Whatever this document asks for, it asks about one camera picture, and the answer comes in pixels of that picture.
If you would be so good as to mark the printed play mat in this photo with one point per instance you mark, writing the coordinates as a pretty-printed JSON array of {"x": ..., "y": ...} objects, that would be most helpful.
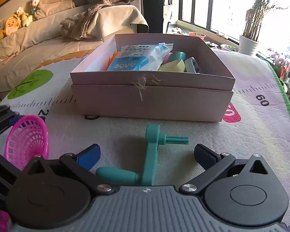
[{"x": 256, "y": 121}]

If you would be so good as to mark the pink flower pot plant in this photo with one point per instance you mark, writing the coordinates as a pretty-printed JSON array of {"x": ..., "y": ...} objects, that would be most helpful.
[{"x": 281, "y": 65}]

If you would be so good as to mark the yellow plush toy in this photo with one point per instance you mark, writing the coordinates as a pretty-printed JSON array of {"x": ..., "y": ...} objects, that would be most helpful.
[{"x": 12, "y": 24}]

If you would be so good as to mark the white tube with label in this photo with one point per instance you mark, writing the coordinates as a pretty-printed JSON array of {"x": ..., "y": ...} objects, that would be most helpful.
[{"x": 192, "y": 66}]

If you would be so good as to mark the pink cartoon figure toy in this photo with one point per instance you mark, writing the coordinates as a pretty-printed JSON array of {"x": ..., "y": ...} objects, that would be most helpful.
[{"x": 168, "y": 58}]

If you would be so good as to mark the teal crank handle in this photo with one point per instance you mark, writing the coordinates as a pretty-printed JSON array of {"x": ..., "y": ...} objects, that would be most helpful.
[{"x": 154, "y": 138}]

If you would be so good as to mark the brown jacket on sofa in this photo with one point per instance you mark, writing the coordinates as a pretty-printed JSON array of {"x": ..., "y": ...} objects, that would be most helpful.
[{"x": 80, "y": 25}]

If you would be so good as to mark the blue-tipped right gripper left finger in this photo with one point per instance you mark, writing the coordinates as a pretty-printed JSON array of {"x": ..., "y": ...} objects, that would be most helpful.
[{"x": 79, "y": 166}]

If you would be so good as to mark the pink plastic basket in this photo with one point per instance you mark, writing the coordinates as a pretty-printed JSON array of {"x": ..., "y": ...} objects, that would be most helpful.
[{"x": 29, "y": 137}]

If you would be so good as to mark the small doll plush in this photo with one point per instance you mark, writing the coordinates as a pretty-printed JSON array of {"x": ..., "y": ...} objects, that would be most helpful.
[{"x": 34, "y": 4}]

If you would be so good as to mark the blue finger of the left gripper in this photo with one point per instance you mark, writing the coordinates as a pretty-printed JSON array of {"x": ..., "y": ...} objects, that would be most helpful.
[{"x": 13, "y": 120}]

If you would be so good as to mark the pink cardboard box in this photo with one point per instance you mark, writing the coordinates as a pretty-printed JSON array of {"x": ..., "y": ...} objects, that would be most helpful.
[{"x": 201, "y": 97}]

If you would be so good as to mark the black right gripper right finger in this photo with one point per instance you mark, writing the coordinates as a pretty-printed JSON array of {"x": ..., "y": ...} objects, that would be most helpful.
[{"x": 216, "y": 167}]

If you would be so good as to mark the orange plastic toy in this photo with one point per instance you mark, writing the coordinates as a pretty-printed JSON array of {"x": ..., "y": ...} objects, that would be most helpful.
[{"x": 113, "y": 57}]

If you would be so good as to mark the blue wet wipes pack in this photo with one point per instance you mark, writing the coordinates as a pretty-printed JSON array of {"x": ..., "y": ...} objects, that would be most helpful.
[{"x": 141, "y": 57}]

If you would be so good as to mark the beige covered sofa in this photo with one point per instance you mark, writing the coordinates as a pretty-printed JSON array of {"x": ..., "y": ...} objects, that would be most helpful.
[{"x": 24, "y": 50}]

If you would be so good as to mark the white potted bamboo plant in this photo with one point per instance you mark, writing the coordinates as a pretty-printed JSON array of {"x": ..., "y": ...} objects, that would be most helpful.
[{"x": 248, "y": 41}]

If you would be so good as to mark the yellow sponge toy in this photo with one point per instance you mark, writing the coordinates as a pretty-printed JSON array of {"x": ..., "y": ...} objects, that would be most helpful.
[{"x": 173, "y": 66}]

